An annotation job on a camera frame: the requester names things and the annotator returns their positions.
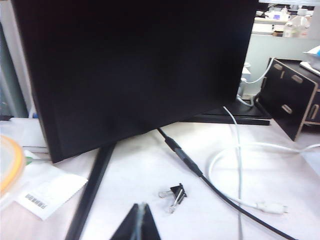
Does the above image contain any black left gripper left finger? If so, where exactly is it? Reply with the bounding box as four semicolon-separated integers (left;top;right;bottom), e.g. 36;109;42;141
109;202;141;240

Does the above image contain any white serrated paper sachet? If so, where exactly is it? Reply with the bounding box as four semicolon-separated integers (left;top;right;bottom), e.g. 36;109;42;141
13;162;89;221

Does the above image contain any white paper stack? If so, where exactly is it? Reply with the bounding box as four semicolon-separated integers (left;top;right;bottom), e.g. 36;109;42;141
0;116;50;154

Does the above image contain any black wooden desk organiser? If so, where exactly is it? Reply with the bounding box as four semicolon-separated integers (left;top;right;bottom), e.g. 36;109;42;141
255;57;320;142

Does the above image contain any white plug with cable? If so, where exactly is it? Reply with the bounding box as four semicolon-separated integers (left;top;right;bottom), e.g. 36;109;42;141
237;56;276;108

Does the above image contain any large black monitor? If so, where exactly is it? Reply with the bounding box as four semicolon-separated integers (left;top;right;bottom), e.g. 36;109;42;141
11;0;259;165

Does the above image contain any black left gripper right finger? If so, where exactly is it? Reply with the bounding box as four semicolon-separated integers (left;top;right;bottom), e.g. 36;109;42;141
139;202;161;240

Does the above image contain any black binder clip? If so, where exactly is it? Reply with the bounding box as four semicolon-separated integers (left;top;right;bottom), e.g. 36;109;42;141
158;182;188;214

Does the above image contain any thin white cable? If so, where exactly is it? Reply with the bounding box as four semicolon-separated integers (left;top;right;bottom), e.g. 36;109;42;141
221;105;245;240

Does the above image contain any black flat monitor base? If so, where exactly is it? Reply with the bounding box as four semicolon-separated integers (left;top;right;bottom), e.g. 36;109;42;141
178;98;273;127

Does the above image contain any orange rimmed clear container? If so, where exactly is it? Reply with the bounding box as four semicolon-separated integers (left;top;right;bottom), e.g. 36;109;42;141
0;134;26;200

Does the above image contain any thick white USB-C cable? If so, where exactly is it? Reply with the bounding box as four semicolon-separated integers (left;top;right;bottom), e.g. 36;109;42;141
205;141;320;216

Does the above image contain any clear plastic jug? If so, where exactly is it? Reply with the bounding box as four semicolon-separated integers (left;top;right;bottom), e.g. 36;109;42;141
284;14;313;38

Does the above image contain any black USB-C cable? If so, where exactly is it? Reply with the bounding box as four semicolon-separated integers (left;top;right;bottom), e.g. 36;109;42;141
156;126;300;240

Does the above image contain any black monitor stand leg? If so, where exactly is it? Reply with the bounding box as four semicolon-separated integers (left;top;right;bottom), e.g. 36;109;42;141
64;143;118;240

